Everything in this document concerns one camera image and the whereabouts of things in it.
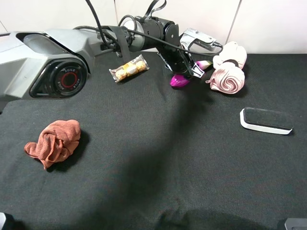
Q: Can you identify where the pink rolled towel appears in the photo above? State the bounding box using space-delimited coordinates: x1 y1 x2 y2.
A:
206 41 247 94

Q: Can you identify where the purple toy eggplant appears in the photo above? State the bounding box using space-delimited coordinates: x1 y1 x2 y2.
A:
170 60 212 88

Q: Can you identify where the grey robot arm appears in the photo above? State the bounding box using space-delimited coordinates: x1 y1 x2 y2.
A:
0 15 205 108

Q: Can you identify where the black white board eraser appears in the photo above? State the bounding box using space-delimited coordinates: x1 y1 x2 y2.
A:
239 107 294 135

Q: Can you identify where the orange crumpled cloth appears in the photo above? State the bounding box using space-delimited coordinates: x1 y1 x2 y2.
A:
24 120 81 170

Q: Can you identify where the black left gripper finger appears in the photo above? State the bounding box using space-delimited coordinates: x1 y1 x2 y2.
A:
189 64 205 78

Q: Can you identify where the black table cloth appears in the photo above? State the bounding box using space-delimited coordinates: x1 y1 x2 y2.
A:
0 52 307 230

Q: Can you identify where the gold chocolates packet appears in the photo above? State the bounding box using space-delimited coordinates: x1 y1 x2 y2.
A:
109 55 149 82

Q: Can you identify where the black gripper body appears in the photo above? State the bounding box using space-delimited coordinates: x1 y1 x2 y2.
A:
157 46 192 73

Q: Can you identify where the black hair tie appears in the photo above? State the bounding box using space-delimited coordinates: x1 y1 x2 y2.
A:
223 59 240 69

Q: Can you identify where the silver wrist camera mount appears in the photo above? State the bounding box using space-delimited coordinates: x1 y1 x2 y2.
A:
180 27 223 51

